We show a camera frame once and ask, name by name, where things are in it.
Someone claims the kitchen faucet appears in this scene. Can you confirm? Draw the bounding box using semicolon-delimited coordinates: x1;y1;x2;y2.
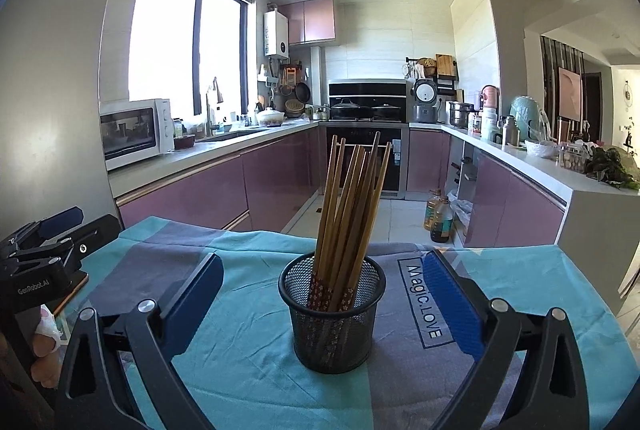
205;78;224;136

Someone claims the white microwave oven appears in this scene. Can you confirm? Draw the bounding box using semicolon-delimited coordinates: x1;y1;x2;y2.
100;98;174;172

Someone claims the left hand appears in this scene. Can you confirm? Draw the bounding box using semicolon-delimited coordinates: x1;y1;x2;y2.
30;305;62;389

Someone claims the chopstick in cup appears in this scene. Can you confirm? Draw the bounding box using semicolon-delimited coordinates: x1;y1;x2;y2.
340;143;393;312
322;134;380;312
307;135;338;311

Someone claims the mint green appliance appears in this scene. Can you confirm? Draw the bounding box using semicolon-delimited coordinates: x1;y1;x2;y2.
510;96;550;143

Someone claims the smartphone with orange case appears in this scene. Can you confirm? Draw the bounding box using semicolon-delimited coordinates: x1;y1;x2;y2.
47;271;89;317

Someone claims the black mesh utensil cup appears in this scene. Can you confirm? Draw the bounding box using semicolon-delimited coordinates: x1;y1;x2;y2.
278;253;386;375

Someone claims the pink kettle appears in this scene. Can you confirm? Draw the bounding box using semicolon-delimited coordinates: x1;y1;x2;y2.
480;85;499;141

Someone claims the chopstick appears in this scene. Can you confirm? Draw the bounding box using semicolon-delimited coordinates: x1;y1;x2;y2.
322;134;380;312
307;135;338;311
318;138;344;309
340;143;393;312
328;146;361;309

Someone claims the cooking oil bottle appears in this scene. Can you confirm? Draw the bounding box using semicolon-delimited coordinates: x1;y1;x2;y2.
423;189;454;243

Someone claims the white water heater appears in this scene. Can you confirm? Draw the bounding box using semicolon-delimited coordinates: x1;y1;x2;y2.
264;9;288;59

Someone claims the steel pot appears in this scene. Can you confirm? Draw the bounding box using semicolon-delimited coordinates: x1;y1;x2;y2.
448;101;475;129

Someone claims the purple upper cabinet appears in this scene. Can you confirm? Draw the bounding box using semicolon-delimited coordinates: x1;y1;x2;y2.
279;0;337;45

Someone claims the white rice cooker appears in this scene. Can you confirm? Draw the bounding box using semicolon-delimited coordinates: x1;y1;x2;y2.
412;78;438;124

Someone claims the teal grey tablecloth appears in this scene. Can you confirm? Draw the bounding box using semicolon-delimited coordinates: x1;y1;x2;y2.
54;217;639;429

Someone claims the black built-in oven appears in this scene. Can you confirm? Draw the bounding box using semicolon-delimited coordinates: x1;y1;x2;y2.
326;78;409;199

